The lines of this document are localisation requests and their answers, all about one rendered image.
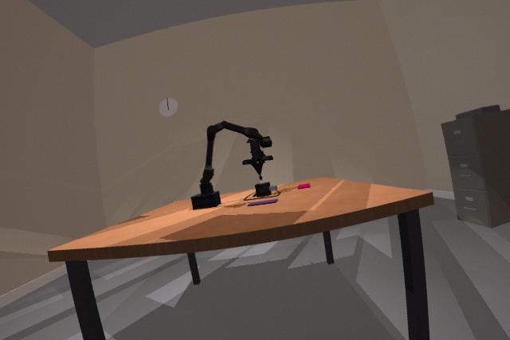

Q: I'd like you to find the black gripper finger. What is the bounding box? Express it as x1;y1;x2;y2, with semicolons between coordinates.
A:
257;162;265;174
250;163;259;174

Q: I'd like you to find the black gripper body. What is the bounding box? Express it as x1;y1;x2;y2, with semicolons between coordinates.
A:
242;148;273;165

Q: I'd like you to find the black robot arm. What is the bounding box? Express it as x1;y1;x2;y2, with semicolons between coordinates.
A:
199;120;272;196

